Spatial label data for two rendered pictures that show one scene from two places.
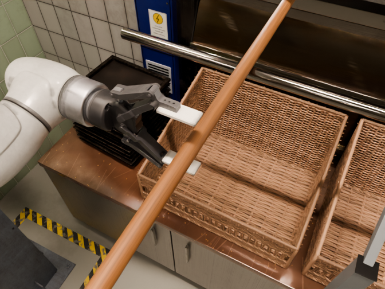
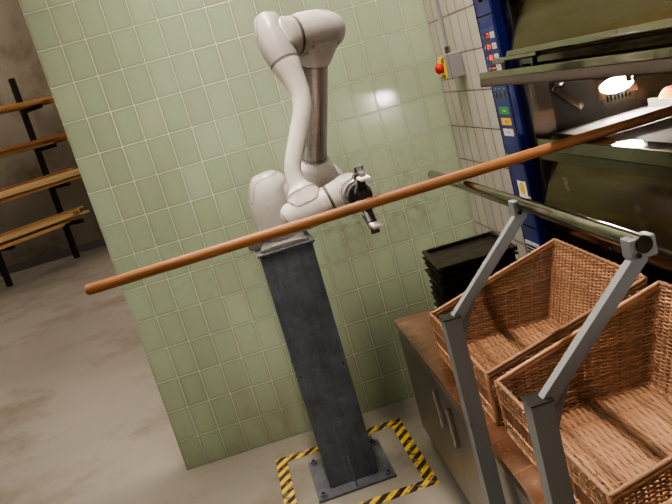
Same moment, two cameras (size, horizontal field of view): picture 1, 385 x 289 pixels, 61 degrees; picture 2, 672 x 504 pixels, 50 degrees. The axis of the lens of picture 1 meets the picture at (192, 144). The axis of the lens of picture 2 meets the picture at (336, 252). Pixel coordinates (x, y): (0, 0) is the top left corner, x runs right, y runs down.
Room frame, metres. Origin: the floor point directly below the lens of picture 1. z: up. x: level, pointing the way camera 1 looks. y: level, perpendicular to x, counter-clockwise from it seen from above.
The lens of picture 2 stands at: (-0.79, -1.55, 1.54)
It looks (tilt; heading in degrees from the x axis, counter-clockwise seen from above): 13 degrees down; 57
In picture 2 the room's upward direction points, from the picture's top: 16 degrees counter-clockwise
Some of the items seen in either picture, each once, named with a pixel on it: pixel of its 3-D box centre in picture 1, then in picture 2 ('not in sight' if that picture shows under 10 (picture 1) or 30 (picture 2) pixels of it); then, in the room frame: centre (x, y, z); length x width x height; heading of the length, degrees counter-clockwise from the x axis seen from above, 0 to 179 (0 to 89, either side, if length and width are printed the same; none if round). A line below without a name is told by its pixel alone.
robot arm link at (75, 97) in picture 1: (87, 102); (356, 192); (0.47, 0.20, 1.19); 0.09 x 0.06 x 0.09; 153
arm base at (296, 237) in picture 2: not in sight; (275, 237); (0.47, 0.80, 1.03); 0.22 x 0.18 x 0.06; 154
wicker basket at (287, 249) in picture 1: (240, 157); (529, 320); (0.69, -0.17, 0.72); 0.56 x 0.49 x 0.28; 62
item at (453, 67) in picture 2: not in sight; (450, 65); (1.31, 0.54, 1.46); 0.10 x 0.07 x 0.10; 62
